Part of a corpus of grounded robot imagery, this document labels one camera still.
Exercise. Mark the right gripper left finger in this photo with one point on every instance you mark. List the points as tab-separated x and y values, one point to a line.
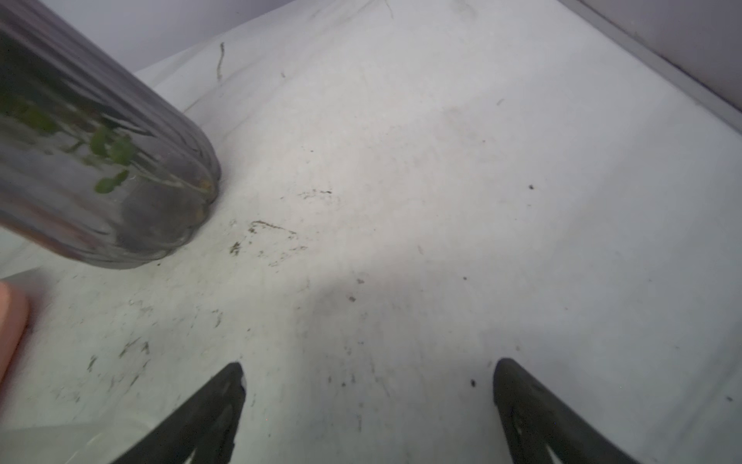
202	430

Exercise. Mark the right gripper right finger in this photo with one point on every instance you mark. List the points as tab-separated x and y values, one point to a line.
539	427

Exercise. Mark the clear jar with cookies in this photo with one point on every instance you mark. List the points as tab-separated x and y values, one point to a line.
97	442

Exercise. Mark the pink plastic tray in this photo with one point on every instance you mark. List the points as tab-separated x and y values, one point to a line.
15	309

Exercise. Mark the dark glass flower vase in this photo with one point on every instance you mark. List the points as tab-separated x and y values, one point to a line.
95	165

